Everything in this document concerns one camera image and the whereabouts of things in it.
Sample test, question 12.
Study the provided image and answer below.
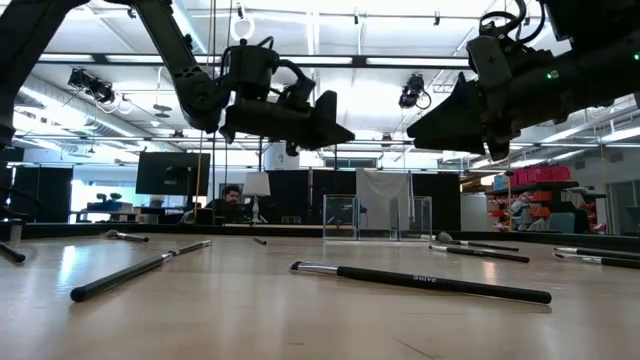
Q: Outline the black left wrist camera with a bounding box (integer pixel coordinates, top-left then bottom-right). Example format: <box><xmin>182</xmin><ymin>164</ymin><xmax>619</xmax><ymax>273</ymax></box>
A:
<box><xmin>277</xmin><ymin>74</ymin><xmax>317</xmax><ymax>109</ymax></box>

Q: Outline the white-shade table lamp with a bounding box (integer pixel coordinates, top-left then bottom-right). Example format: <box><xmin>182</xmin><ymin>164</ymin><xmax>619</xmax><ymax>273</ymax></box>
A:
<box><xmin>241</xmin><ymin>171</ymin><xmax>272</xmax><ymax>225</ymax></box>

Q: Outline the black storage shelf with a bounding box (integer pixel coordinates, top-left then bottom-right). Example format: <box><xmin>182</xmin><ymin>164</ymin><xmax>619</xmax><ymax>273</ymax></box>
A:
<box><xmin>483</xmin><ymin>164</ymin><xmax>609</xmax><ymax>235</ymax></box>

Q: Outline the white hanging ring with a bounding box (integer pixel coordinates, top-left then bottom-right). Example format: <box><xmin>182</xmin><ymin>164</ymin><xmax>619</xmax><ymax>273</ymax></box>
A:
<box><xmin>230</xmin><ymin>13</ymin><xmax>257</xmax><ymax>43</ymax></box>

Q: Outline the white wall box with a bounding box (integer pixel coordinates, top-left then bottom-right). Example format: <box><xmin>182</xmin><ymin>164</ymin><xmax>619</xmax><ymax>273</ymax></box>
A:
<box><xmin>263</xmin><ymin>142</ymin><xmax>302</xmax><ymax>172</ymax></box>

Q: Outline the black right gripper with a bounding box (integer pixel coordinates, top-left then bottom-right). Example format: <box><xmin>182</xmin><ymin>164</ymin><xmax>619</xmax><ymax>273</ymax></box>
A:
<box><xmin>405</xmin><ymin>73</ymin><xmax>546</xmax><ymax>162</ymax></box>

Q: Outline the black ceiling light rig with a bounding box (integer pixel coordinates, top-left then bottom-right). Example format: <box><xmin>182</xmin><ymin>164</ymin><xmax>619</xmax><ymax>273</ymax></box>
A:
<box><xmin>66</xmin><ymin>67</ymin><xmax>117</xmax><ymax>105</ymax></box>

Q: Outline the black partition panel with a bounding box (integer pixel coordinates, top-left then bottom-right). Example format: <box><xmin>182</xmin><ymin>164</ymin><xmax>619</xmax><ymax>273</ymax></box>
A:
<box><xmin>10</xmin><ymin>165</ymin><xmax>74</xmax><ymax>224</ymax></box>
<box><xmin>264</xmin><ymin>169</ymin><xmax>462</xmax><ymax>232</ymax></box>

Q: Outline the clear acrylic brush organizer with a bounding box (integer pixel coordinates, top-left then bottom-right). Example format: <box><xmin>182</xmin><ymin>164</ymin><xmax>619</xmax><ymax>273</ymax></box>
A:
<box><xmin>322</xmin><ymin>193</ymin><xmax>434</xmax><ymax>243</ymax></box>

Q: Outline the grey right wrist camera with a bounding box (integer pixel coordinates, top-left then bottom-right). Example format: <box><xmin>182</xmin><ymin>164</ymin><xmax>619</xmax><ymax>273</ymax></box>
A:
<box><xmin>466</xmin><ymin>34</ymin><xmax>516</xmax><ymax>89</ymax></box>

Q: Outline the black ceiling-mounted camera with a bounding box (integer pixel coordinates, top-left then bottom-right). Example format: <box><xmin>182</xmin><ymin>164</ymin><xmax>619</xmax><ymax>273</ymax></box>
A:
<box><xmin>397</xmin><ymin>72</ymin><xmax>433</xmax><ymax>110</ymax></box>

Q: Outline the black makeup brush Solve print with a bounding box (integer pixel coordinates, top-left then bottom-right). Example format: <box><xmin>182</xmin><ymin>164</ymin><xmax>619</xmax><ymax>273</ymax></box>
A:
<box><xmin>289</xmin><ymin>260</ymin><xmax>553</xmax><ymax>306</ymax></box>

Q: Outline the person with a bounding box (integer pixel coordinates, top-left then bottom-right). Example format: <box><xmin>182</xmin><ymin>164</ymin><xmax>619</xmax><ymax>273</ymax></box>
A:
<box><xmin>204</xmin><ymin>184</ymin><xmax>251</xmax><ymax>224</ymax></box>

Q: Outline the black fan makeup brush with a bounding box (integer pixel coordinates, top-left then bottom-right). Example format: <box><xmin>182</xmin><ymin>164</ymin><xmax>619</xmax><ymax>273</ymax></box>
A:
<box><xmin>103</xmin><ymin>229</ymin><xmax>150</xmax><ymax>244</ymax></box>

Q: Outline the round grey-head makeup brush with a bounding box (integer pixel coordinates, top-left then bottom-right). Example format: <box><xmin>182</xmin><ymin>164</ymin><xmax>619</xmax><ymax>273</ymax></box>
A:
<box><xmin>434</xmin><ymin>230</ymin><xmax>520</xmax><ymax>253</ymax></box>

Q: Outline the silver ventilation duct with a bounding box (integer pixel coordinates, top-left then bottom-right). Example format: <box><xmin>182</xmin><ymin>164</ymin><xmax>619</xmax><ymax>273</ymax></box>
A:
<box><xmin>14</xmin><ymin>74</ymin><xmax>187</xmax><ymax>152</ymax></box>

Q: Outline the white hanging sheet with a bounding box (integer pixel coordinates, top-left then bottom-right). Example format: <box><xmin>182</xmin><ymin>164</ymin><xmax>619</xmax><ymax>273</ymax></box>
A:
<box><xmin>355</xmin><ymin>168</ymin><xmax>415</xmax><ymax>232</ymax></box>

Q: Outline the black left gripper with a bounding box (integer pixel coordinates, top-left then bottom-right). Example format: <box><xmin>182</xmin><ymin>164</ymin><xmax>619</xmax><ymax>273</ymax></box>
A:
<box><xmin>219</xmin><ymin>90</ymin><xmax>356</xmax><ymax>158</ymax></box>

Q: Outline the black ceiling beam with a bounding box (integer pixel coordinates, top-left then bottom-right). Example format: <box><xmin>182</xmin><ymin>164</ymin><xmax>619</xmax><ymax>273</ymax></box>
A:
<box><xmin>37</xmin><ymin>53</ymin><xmax>471</xmax><ymax>70</ymax></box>

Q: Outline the black aluminium table frame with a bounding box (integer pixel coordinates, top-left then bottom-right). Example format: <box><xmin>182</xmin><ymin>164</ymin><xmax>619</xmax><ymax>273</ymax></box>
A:
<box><xmin>0</xmin><ymin>221</ymin><xmax>640</xmax><ymax>254</ymax></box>

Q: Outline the black wall monitor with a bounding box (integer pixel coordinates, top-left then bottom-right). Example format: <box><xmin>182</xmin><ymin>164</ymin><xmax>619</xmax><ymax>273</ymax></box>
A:
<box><xmin>135</xmin><ymin>151</ymin><xmax>212</xmax><ymax>197</ymax></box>

